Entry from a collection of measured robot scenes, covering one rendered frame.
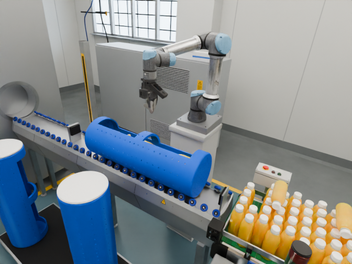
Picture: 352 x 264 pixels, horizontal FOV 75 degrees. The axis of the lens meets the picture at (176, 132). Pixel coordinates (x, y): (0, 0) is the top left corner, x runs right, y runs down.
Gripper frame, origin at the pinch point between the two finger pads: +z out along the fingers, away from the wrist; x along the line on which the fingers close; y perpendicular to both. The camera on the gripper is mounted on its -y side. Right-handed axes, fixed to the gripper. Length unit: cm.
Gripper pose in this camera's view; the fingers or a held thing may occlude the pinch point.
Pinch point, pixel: (152, 111)
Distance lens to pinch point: 139.7
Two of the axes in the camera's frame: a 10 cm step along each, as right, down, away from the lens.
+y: -8.5, -2.8, 4.5
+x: -5.2, 3.7, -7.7
